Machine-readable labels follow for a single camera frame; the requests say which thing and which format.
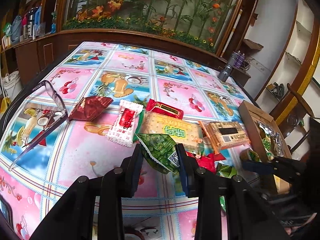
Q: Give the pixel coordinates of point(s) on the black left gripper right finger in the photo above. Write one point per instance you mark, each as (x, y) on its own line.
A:
(187, 168)

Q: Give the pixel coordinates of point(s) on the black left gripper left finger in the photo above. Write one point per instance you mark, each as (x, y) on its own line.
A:
(131, 172)

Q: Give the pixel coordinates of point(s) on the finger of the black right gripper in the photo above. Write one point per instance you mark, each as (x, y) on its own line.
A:
(291, 164)
(258, 167)

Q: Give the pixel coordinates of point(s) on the large silver foil snack bag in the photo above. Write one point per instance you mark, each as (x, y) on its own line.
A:
(271, 141)

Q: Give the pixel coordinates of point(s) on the yellow green snack packet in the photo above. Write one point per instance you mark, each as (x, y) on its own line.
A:
(249, 154)

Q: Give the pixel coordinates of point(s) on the red snack bag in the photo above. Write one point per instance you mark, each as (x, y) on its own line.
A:
(207, 162)

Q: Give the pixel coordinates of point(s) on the green pea snack packet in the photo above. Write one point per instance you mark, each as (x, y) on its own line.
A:
(160, 152)

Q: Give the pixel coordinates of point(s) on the green Weidan cracker pack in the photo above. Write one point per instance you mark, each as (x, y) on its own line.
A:
(182, 132)

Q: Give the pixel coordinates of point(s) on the white and red snack packet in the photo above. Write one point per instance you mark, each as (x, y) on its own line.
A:
(123, 128)

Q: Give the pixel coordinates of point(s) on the orange-edged cracker pack with barcode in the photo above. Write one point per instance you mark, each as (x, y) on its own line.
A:
(224, 134)

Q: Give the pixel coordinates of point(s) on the red rectangular snack packet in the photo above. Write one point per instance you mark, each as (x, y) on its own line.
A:
(163, 108)

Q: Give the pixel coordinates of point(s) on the clear green-edged snack packet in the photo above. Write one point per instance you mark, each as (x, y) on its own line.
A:
(225, 171)

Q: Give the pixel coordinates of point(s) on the wooden chair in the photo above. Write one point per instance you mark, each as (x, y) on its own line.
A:
(293, 117)

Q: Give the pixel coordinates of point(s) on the cardboard box tray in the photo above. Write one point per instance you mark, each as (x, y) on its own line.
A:
(250, 114)

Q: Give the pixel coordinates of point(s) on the dark red foil candy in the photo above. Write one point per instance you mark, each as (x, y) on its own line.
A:
(89, 108)

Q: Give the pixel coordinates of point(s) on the grey flashlight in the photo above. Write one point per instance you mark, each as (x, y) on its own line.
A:
(225, 73)

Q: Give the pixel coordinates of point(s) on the eyeglasses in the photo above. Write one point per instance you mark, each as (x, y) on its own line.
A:
(41, 123)

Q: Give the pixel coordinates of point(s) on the purple bottles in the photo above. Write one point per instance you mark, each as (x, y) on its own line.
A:
(240, 59)

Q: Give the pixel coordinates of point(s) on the flower garden wall mural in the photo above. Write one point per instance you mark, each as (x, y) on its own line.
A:
(195, 22)

